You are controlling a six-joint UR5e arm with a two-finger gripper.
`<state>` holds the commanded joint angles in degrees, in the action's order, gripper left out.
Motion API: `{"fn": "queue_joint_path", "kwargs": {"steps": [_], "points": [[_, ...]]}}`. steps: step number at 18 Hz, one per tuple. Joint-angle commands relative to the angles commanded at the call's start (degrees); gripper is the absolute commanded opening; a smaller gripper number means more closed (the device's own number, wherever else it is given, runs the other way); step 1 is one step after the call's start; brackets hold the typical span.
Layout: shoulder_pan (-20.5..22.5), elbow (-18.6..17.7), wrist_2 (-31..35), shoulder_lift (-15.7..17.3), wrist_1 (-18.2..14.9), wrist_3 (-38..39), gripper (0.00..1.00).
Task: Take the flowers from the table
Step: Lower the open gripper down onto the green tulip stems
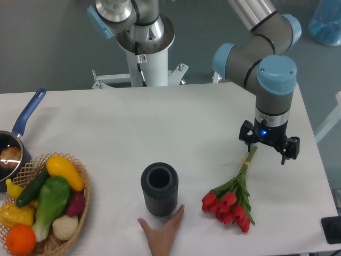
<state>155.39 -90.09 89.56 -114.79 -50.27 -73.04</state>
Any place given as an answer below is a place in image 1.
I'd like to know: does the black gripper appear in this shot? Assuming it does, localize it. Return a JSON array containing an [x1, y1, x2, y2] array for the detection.
[[239, 119, 300, 165]]

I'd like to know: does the dark grey ribbed vase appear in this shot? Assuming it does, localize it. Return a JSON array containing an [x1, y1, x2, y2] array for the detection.
[[141, 162, 178, 217]]

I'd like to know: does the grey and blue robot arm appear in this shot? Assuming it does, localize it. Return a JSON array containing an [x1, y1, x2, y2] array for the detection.
[[87, 1, 302, 160]]

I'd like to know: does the bare human hand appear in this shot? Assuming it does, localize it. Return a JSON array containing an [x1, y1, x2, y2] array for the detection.
[[137, 205, 185, 256]]

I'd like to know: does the red tulip bouquet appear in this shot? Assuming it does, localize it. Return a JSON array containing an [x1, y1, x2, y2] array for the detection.
[[201, 147, 258, 233]]

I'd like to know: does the black device at edge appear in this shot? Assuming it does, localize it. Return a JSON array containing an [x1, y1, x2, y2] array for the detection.
[[321, 216, 341, 244]]

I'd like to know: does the blue translucent bag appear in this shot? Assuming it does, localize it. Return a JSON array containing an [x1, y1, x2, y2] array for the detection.
[[308, 0, 340, 46]]

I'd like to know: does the purple red onion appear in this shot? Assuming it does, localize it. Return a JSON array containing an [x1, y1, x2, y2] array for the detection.
[[66, 192, 85, 217]]

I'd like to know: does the yellow squash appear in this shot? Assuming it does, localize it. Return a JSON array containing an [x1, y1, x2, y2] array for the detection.
[[46, 155, 85, 192]]

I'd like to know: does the white garlic bulb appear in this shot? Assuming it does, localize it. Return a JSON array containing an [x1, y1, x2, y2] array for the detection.
[[52, 214, 78, 241]]

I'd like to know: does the green bok choy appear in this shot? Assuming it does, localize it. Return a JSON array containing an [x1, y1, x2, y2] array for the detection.
[[32, 176, 71, 242]]

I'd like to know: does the woven wicker basket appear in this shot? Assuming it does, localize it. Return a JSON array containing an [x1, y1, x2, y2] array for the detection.
[[0, 152, 91, 256]]

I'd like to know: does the dark green cucumber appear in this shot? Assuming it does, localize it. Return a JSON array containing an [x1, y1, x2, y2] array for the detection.
[[16, 168, 50, 207]]

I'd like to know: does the browned bread roll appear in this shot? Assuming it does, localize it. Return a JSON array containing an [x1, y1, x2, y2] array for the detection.
[[1, 147, 21, 170]]

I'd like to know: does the orange fruit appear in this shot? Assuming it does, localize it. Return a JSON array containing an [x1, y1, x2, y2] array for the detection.
[[5, 225, 36, 255]]

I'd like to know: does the yellow bell pepper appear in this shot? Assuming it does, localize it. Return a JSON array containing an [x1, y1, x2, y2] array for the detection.
[[1, 203, 35, 229]]

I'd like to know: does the white frame at right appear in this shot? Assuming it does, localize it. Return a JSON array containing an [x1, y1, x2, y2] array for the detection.
[[314, 91, 340, 143]]

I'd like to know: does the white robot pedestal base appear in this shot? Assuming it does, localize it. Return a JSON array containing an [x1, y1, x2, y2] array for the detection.
[[92, 14, 189, 89]]

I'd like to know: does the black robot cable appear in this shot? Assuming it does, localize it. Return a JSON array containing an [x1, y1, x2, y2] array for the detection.
[[134, 41, 148, 87]]

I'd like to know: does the blue handled saucepan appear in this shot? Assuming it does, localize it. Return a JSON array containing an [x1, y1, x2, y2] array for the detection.
[[1, 89, 46, 193]]

